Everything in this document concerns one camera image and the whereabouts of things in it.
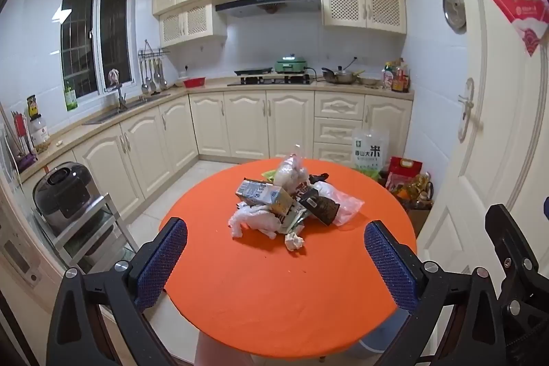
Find dark brown snack wrapper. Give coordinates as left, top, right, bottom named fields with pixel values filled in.
left=298, top=188, right=340, bottom=226

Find paper tissue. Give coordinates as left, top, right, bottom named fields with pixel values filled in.
left=284, top=232, right=304, bottom=252

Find milk carton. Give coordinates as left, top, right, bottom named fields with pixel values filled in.
left=235, top=178, right=293, bottom=215

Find white plastic bag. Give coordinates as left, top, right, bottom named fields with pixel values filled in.
left=228, top=202, right=281, bottom=240

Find clear bag with round bread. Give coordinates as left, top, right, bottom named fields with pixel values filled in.
left=273, top=144, right=309, bottom=195

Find glutinous rice flour bag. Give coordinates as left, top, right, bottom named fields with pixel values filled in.
left=276, top=200, right=311, bottom=235

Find cardboard box with oil bottles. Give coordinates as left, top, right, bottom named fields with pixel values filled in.
left=385, top=172, right=434, bottom=236

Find metal shelf rack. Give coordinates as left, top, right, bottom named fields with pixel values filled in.
left=35, top=194, right=140, bottom=273

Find pink translucent plastic bag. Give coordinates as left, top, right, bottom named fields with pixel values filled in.
left=312, top=181, right=364, bottom=227

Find white door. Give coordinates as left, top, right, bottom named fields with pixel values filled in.
left=418, top=0, right=548, bottom=286

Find black rice cooker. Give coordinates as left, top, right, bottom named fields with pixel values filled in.
left=33, top=162, right=97, bottom=235

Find rice bag on floor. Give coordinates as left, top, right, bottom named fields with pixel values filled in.
left=352, top=128, right=389, bottom=180

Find round table orange cloth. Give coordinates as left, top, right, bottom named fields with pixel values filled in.
left=166, top=159, right=416, bottom=359

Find black small object on table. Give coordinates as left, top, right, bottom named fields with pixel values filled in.
left=309, top=173, right=329, bottom=184

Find lower cabinets with counter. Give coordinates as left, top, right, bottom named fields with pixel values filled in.
left=21, top=82, right=413, bottom=217

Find white jar on counter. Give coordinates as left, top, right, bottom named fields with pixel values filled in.
left=29, top=114, right=50, bottom=154

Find condiment bottles group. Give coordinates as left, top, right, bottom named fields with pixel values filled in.
left=382, top=58, right=410, bottom=93

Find wok with lid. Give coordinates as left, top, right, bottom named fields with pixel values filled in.
left=321, top=57, right=363, bottom=85

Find sink faucet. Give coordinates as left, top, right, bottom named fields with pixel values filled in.
left=108, top=69, right=128, bottom=111

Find green dish soap bottle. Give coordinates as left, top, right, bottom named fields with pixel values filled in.
left=64, top=81, right=78, bottom=111

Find green electric cooker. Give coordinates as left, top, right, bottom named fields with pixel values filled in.
left=274, top=54, right=307, bottom=74

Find gas stove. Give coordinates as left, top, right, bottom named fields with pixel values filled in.
left=229, top=68, right=311, bottom=86

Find hanging utensil rack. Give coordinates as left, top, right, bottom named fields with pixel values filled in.
left=138, top=39, right=170, bottom=97

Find red basin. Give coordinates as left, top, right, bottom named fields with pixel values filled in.
left=183, top=77, right=206, bottom=88

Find window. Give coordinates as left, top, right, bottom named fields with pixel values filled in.
left=60, top=0, right=133, bottom=98

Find range hood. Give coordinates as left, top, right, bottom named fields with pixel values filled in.
left=215, top=0, right=320, bottom=17

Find door handle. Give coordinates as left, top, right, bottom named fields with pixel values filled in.
left=458, top=77, right=475, bottom=143

